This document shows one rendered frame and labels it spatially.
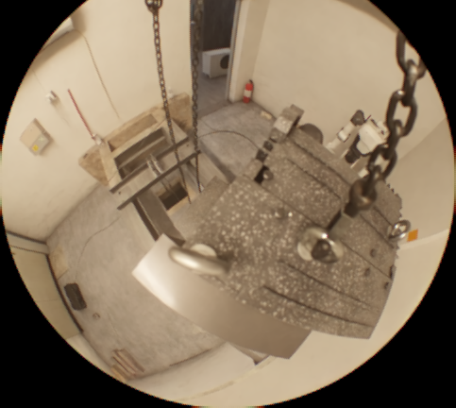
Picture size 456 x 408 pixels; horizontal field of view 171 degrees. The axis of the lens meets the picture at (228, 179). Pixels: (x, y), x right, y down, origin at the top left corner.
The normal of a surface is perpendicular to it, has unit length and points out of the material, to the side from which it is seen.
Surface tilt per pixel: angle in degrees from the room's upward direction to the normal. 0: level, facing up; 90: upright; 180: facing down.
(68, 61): 90
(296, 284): 0
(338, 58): 90
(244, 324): 0
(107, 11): 90
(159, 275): 0
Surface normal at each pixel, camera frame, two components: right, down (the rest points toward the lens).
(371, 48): -0.75, 0.57
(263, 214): 0.09, -0.43
